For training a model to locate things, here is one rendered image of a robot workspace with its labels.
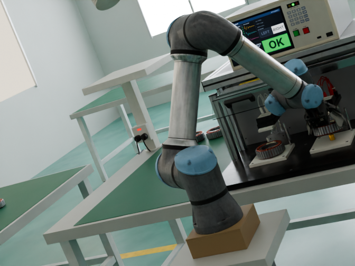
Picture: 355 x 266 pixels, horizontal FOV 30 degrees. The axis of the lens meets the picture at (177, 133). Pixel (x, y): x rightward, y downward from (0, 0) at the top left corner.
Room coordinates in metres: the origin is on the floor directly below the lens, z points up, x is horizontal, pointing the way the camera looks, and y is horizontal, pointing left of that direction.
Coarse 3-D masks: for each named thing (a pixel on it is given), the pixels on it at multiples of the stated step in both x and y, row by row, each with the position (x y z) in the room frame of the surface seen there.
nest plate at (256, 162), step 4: (292, 144) 2.48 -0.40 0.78; (288, 148) 2.44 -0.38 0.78; (292, 148) 2.45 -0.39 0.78; (284, 152) 2.42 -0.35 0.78; (288, 152) 2.40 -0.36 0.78; (256, 156) 2.50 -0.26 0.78; (276, 156) 2.40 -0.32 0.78; (280, 156) 2.38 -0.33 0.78; (284, 156) 2.36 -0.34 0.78; (256, 160) 2.45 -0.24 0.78; (260, 160) 2.42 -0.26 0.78; (264, 160) 2.41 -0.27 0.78; (268, 160) 2.39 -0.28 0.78; (272, 160) 2.38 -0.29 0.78; (276, 160) 2.37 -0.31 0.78; (280, 160) 2.37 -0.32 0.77; (252, 164) 2.42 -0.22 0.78; (256, 164) 2.41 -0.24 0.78; (260, 164) 2.40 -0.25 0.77; (264, 164) 2.40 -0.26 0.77
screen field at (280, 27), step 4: (280, 24) 2.50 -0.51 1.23; (268, 28) 2.52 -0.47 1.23; (272, 28) 2.51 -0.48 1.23; (276, 28) 2.51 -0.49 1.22; (280, 28) 2.50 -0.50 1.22; (284, 28) 2.49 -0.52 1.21; (260, 32) 2.54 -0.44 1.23; (264, 32) 2.53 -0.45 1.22; (268, 32) 2.52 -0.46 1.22; (272, 32) 2.52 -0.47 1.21; (276, 32) 2.51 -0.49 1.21; (260, 36) 2.54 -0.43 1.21; (264, 36) 2.53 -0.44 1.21
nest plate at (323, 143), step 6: (342, 132) 2.38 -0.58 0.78; (348, 132) 2.36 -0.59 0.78; (354, 132) 2.35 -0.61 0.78; (318, 138) 2.43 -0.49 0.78; (324, 138) 2.40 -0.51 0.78; (336, 138) 2.34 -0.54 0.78; (342, 138) 2.31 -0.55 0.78; (348, 138) 2.29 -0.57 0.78; (318, 144) 2.35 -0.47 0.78; (324, 144) 2.33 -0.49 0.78; (330, 144) 2.30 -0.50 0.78; (336, 144) 2.28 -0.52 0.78; (342, 144) 2.26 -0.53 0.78; (348, 144) 2.25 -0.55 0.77; (312, 150) 2.31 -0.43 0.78; (318, 150) 2.30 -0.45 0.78; (324, 150) 2.29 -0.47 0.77
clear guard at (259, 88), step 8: (248, 80) 2.56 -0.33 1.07; (256, 80) 2.49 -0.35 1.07; (232, 88) 2.52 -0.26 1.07; (240, 88) 2.45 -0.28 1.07; (248, 88) 2.39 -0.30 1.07; (256, 88) 2.34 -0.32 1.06; (264, 88) 2.32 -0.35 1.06; (272, 88) 2.30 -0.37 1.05; (224, 96) 2.42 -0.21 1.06; (232, 96) 2.38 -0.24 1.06; (256, 96) 2.32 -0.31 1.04; (264, 96) 2.30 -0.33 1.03; (216, 104) 2.40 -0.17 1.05; (224, 104) 2.38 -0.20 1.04; (232, 104) 2.36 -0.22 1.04; (240, 104) 2.34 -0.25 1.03; (248, 104) 2.32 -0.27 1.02; (256, 104) 2.30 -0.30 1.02; (264, 104) 2.28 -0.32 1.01; (216, 112) 2.38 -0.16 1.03; (224, 112) 2.36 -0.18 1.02; (232, 112) 2.34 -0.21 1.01; (240, 112) 2.32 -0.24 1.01
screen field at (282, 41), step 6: (276, 36) 2.51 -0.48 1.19; (282, 36) 2.50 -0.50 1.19; (264, 42) 2.54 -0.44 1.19; (270, 42) 2.52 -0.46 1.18; (276, 42) 2.51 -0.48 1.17; (282, 42) 2.50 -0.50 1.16; (288, 42) 2.49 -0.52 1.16; (264, 48) 2.54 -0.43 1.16; (270, 48) 2.53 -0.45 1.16; (276, 48) 2.52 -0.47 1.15; (282, 48) 2.51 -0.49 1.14
